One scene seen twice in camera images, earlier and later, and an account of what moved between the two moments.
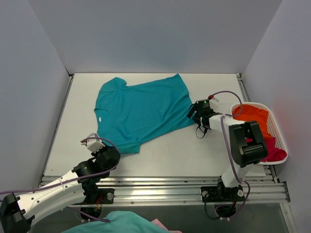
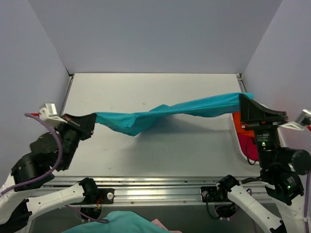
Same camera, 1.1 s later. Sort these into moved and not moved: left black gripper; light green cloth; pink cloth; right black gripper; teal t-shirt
Moved: left black gripper; right black gripper; teal t-shirt
Not moved: pink cloth; light green cloth
